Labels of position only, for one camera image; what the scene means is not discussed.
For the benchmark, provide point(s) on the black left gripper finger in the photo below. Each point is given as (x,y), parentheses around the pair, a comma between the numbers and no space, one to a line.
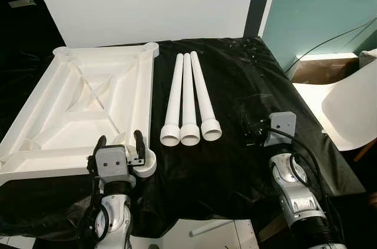
(139,142)
(100,146)

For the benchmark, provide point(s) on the white plastic table top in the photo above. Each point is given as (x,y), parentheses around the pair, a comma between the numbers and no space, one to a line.
(59,113)

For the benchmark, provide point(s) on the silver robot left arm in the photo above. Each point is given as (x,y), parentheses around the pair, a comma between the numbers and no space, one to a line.
(115,219)

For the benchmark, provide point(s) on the person's bare hand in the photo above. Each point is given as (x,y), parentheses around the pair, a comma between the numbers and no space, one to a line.
(373,199)

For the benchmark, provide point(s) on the black table cloth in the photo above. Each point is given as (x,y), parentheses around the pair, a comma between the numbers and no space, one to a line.
(247,160)

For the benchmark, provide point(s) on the white shell chair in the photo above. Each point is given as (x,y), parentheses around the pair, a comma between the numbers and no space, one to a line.
(347,108)

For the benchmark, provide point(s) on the white bag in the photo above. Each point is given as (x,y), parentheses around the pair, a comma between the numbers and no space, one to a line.
(370,56)

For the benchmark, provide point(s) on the large white backdrop panel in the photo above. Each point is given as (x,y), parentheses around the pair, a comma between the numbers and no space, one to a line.
(147,2)

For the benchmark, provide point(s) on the small grey metal plate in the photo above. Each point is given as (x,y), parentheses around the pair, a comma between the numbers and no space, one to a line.
(22,2)

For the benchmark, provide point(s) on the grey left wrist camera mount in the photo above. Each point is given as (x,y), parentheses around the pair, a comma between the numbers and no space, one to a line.
(112,163)

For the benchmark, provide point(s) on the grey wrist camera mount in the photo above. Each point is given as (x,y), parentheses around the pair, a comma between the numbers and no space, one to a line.
(283,124)
(112,163)

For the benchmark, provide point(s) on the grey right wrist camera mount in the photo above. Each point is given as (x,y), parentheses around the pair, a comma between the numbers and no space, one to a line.
(283,124)

